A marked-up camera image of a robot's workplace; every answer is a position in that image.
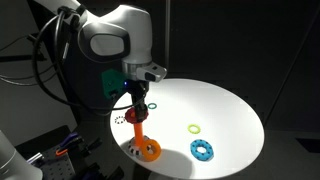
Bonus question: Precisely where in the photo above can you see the red ring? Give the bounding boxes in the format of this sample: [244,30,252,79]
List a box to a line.
[124,106,150,125]

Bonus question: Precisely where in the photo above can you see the small black white ring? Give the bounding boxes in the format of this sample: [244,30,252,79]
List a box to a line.
[114,114,127,125]

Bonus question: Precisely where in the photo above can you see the blue ring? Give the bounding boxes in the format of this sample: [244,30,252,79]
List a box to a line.
[189,138,215,162]

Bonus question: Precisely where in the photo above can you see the white round table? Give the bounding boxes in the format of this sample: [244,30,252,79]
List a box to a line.
[109,78,266,180]

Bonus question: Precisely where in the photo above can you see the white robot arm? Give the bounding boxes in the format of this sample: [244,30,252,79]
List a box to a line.
[32,0,153,84]

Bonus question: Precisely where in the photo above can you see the lime green ring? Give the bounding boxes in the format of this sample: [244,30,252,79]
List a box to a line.
[186,123,202,135]

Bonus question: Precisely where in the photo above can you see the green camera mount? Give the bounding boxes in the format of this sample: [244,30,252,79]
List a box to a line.
[102,69,126,99]

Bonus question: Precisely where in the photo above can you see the orange pole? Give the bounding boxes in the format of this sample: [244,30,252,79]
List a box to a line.
[134,123,144,147]

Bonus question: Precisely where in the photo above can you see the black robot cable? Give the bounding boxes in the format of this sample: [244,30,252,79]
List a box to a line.
[0,8,134,113]

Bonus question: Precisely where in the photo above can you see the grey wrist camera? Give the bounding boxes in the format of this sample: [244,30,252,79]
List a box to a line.
[136,63,167,82]

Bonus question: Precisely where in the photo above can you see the orange ring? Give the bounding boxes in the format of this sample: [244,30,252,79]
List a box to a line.
[140,138,163,163]

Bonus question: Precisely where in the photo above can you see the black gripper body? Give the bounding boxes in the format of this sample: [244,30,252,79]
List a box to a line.
[126,80,149,115]

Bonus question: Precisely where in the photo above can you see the black white striped base ring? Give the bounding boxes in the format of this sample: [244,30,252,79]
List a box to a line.
[127,134,158,159]

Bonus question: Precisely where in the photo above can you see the clamps on breadboard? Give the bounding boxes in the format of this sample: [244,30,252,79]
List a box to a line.
[27,132,104,180]

